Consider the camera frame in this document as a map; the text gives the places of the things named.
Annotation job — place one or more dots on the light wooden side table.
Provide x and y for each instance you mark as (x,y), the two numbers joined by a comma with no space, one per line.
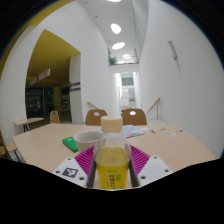
(28,121)

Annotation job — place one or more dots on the small wooden chair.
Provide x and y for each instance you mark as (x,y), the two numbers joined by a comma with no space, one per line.
(54,117)

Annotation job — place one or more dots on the green flat box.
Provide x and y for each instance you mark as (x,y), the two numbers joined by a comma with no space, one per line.
(70,144)

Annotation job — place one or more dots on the green balcony plant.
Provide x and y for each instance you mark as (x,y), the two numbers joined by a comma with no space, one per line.
(112,60)

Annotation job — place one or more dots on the wooden chair with oval hole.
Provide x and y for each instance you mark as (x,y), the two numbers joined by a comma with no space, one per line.
(91,119)
(140,119)

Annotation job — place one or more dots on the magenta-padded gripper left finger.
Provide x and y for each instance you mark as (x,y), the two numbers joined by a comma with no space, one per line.
(83,160)

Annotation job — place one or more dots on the wooden stair handrail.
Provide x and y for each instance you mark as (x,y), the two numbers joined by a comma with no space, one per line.
(92,105)
(154,104)

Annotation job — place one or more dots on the dark shelf unit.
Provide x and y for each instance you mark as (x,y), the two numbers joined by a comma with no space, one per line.
(35,101)

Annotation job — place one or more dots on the small printed sticker card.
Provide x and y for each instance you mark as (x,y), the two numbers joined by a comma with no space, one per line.
(180,130)

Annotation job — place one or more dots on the yellow drink bottle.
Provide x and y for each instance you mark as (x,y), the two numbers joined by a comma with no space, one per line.
(111,163)

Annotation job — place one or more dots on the round white sticker card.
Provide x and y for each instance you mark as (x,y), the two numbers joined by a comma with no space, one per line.
(171,134)

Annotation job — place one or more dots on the oval ceiling lights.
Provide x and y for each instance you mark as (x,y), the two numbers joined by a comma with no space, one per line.
(115,28)

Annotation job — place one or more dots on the colourful printed booklet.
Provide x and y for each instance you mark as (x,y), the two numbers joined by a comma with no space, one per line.
(133,131)

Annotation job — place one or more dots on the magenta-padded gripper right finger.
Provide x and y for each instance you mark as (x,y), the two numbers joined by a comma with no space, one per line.
(143,160)

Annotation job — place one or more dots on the hanging white red sign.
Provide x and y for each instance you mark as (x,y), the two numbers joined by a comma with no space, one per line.
(40,76)

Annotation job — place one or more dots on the wooden chair with metal frame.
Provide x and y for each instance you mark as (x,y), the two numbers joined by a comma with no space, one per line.
(10,146)

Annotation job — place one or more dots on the white cup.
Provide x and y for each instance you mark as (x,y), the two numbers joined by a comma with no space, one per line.
(85,140)

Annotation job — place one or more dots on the dark wall sign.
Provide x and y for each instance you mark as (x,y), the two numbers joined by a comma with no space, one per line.
(75,86)

